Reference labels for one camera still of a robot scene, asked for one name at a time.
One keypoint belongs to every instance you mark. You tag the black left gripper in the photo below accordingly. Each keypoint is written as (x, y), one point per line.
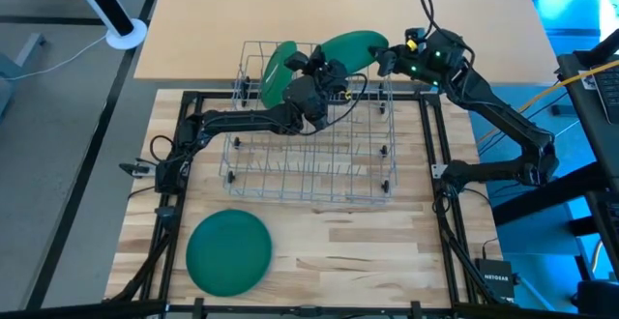
(336, 77)

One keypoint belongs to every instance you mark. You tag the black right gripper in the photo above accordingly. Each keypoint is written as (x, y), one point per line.
(411, 60)

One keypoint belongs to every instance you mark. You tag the dark green plate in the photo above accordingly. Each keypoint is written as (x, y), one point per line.
(350, 50)
(228, 252)
(273, 82)

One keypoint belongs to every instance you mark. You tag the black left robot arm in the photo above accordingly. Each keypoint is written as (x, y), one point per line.
(242, 118)

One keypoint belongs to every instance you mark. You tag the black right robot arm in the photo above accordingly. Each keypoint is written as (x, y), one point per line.
(498, 106)

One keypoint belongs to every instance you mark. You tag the tan wooden desk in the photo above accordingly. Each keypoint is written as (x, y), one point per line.
(338, 9)

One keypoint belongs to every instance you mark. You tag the black white pole stand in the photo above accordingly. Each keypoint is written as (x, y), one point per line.
(126, 36)

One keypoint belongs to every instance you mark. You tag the black equipment stand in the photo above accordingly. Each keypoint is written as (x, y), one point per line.
(580, 96)

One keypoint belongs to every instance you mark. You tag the grey metal furniture foot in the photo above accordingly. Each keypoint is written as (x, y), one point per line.
(30, 48)

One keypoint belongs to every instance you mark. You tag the black rounded case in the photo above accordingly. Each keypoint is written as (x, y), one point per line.
(599, 299)

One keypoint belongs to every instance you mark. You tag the black aluminium frame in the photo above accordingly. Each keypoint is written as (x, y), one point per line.
(213, 95)

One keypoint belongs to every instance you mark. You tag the black Netgear network switch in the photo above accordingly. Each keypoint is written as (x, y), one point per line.
(495, 278)

